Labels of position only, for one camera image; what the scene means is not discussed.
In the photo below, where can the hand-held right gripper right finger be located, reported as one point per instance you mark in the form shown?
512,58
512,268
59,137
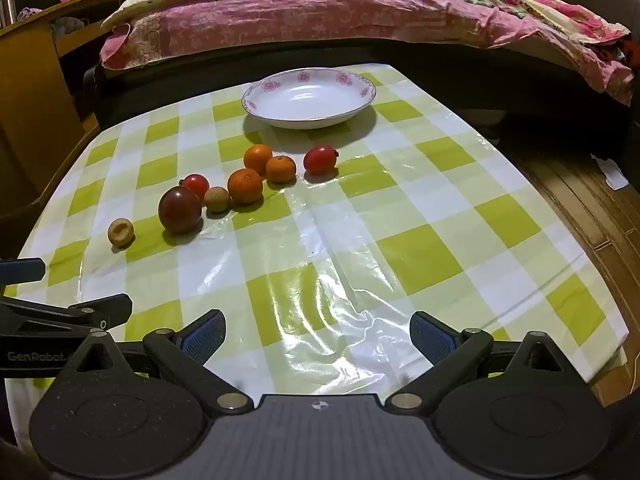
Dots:
432,337

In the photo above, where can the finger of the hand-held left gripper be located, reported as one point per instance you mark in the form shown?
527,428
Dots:
107,310
20,270

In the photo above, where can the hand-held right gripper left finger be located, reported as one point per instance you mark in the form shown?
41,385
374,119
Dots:
202,340

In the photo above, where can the small brown round fruit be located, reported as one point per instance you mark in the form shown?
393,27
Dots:
217,199
120,231

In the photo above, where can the dark purple tomato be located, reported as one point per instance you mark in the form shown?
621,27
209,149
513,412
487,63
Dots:
180,209

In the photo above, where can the small red cherry tomato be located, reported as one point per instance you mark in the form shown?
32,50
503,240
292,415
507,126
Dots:
196,184

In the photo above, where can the orange mandarin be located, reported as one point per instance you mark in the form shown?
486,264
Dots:
258,157
280,168
245,186

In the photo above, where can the white plate with pink flowers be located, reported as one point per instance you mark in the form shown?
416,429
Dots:
310,100

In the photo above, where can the green white checkered tablecloth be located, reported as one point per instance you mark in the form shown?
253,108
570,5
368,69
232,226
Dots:
350,240

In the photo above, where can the wooden cabinet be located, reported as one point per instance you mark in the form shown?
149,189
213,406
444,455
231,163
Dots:
30,110

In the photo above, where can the dark bed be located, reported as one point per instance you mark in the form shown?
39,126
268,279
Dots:
175,85

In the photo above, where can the white paper scrap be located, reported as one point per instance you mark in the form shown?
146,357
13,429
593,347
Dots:
611,172

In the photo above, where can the grey cloth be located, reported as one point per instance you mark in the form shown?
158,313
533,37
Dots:
67,26

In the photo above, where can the purple cloth item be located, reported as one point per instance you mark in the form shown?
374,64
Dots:
30,13

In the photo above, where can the steel thermos bottle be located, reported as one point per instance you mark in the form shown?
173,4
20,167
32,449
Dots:
7,7

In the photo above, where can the pink floral blanket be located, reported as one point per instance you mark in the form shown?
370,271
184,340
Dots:
300,15

